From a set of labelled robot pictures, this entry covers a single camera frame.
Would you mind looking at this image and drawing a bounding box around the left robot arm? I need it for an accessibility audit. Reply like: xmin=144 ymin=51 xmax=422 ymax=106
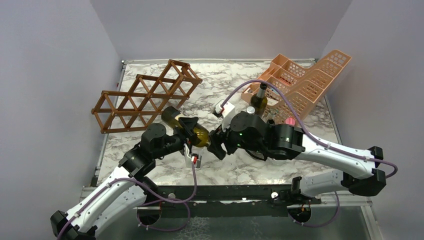
xmin=50 ymin=116 xmax=209 ymax=240

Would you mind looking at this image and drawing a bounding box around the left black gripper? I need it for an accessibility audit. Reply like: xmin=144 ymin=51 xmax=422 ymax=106
xmin=153 ymin=117 xmax=200 ymax=160

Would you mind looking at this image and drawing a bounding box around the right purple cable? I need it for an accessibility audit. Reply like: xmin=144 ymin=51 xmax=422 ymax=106
xmin=220 ymin=79 xmax=398 ymax=229

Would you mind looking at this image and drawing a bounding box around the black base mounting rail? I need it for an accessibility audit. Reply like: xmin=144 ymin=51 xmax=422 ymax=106
xmin=136 ymin=184 xmax=321 ymax=223

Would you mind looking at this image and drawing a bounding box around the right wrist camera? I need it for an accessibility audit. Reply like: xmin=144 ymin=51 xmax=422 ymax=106
xmin=212 ymin=99 xmax=236 ymax=132

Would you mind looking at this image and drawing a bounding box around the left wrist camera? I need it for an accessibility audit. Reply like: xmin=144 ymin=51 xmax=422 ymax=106
xmin=184 ymin=153 xmax=202 ymax=169

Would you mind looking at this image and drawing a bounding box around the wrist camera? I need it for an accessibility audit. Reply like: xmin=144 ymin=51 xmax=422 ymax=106
xmin=184 ymin=153 xmax=202 ymax=169
xmin=212 ymin=99 xmax=236 ymax=132

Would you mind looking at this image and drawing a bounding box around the olive wine bottle in basket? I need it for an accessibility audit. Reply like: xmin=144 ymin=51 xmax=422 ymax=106
xmin=249 ymin=83 xmax=268 ymax=117

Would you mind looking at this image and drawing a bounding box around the clear bottle pink cap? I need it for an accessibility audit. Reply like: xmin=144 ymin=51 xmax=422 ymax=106
xmin=284 ymin=117 xmax=297 ymax=126

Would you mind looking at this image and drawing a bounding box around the clear bottle silver cap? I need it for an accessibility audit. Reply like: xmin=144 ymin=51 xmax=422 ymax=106
xmin=246 ymin=106 xmax=256 ymax=115

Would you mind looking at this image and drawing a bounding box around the brown wooden wine rack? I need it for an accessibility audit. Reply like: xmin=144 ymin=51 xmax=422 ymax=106
xmin=91 ymin=59 xmax=203 ymax=134

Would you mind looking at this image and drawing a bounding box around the green wine bottle cream label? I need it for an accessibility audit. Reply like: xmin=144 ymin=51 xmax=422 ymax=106
xmin=161 ymin=106 xmax=210 ymax=148

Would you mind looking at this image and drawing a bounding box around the dark green wine bottle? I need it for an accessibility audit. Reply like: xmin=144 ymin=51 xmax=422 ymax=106
xmin=266 ymin=118 xmax=275 ymax=126

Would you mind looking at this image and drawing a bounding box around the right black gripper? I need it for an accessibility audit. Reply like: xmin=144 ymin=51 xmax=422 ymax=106
xmin=207 ymin=114 xmax=266 ymax=160

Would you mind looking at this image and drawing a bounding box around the peach plastic tiered basket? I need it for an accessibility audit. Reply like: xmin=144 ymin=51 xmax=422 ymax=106
xmin=241 ymin=49 xmax=352 ymax=124

